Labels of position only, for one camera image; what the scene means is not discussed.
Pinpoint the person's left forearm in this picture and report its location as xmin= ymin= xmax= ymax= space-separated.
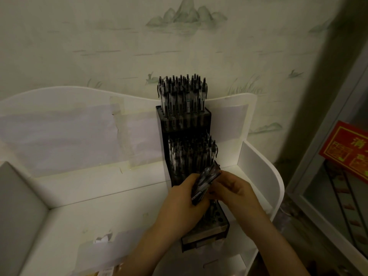
xmin=119 ymin=228 xmax=173 ymax=276

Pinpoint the person's left hand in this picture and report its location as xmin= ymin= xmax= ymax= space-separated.
xmin=155 ymin=173 xmax=211 ymax=243

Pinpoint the person's right hand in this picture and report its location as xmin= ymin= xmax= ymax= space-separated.
xmin=208 ymin=171 xmax=271 ymax=237

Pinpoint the person's right forearm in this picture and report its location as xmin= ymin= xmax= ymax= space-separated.
xmin=250 ymin=217 xmax=311 ymax=276

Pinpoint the grey door frame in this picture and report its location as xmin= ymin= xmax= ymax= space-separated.
xmin=286 ymin=44 xmax=368 ymax=260

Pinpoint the black tiered pen holder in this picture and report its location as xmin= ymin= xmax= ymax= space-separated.
xmin=155 ymin=105 xmax=230 ymax=253

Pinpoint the red sign plate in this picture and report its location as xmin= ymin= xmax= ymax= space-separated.
xmin=319 ymin=120 xmax=368 ymax=185

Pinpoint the bunch of black pens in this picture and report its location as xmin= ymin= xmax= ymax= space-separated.
xmin=191 ymin=161 xmax=223 ymax=205

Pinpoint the grey taped paper patch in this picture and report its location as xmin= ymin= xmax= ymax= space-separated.
xmin=72 ymin=226 xmax=148 ymax=274

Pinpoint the dark glass cabinet door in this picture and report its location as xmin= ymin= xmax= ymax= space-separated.
xmin=302 ymin=83 xmax=368 ymax=243

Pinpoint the white curved-back shelf unit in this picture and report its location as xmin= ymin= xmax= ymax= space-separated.
xmin=0 ymin=86 xmax=285 ymax=276

